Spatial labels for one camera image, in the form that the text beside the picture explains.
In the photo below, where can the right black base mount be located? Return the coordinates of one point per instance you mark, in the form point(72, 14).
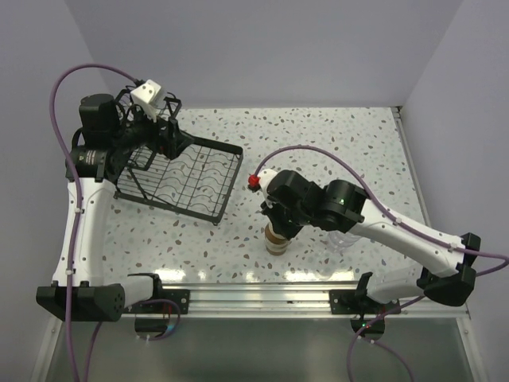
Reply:
point(344, 301)

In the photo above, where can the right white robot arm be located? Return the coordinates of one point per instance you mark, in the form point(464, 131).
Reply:
point(443, 272)

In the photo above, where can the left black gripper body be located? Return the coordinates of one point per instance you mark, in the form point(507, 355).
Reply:
point(151, 138)

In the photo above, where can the aluminium mounting rail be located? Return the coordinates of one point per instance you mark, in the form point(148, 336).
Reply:
point(261, 300)

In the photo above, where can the black wire dish rack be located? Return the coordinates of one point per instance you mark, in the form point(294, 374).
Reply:
point(197, 183)

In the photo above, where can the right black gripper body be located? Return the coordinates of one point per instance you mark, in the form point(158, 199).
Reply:
point(287, 221)

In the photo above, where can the beige cup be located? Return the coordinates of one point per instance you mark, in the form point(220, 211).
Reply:
point(276, 249)
point(283, 242)
point(272, 236)

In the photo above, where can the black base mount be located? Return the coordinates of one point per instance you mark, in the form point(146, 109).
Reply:
point(344, 301)
point(175, 298)

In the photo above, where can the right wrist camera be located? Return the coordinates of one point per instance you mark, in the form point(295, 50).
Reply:
point(260, 182)

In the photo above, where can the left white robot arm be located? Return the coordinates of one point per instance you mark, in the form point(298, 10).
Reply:
point(101, 151)

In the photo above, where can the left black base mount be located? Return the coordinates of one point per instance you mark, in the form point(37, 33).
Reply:
point(175, 298)

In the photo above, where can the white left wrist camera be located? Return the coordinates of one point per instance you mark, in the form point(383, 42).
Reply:
point(149, 96)

